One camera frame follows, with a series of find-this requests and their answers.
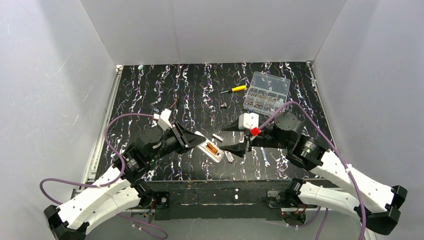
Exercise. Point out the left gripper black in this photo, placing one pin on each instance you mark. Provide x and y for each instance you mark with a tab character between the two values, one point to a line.
178	135

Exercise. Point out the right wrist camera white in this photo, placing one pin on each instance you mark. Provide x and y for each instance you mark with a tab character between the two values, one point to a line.
249	121

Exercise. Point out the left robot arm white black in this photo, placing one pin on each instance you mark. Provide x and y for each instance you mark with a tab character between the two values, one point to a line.
122	186

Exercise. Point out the white remote control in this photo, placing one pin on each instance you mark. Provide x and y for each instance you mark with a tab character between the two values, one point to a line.
202	147

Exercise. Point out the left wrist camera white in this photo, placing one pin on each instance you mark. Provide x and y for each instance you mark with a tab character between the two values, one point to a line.
162	119

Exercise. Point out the yellow handled screwdriver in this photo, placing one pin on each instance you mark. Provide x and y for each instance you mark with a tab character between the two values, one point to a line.
235	89

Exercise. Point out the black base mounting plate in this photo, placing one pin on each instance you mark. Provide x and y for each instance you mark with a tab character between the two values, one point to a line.
221	199

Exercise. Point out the clear plastic screw box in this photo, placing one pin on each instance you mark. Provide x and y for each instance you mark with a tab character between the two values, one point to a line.
266	93

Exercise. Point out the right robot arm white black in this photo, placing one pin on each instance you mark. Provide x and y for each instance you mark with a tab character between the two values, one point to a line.
358	196

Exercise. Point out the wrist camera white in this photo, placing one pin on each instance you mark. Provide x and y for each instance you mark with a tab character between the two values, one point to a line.
249	121
162	119

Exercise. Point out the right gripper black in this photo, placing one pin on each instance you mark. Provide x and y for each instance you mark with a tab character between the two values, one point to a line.
248	139

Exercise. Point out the orange battery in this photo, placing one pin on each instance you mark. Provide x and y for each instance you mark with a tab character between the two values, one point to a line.
211	148

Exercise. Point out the silver open-end wrench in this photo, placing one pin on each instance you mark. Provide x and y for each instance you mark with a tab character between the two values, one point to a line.
266	163

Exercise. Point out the aluminium frame rail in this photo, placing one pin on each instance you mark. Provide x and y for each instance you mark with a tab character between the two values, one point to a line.
92	92

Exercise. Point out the remote battery cover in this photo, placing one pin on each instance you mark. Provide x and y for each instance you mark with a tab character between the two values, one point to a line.
229	157

